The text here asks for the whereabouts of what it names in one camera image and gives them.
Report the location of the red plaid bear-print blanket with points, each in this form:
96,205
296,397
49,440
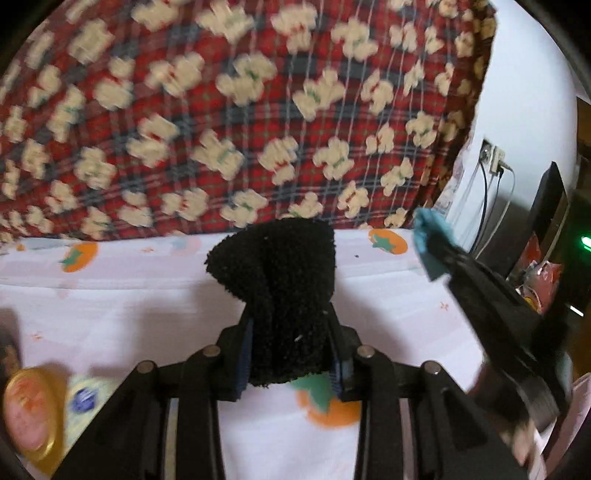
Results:
240,110

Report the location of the white persimmon-print table cloth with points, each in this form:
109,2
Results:
138,304

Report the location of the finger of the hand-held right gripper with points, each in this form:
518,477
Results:
431,249

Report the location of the black television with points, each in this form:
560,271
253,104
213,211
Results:
545,217

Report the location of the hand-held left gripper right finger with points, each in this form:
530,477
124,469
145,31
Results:
336,376

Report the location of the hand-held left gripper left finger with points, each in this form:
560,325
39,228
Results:
244,364

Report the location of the gold tin with pink lid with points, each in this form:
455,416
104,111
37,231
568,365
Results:
30,415

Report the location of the pale yellow soft packet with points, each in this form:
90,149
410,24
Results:
87,401

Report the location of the black fuzzy sock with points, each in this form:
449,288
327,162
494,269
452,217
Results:
281,295

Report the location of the red snack packet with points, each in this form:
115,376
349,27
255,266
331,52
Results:
540,277

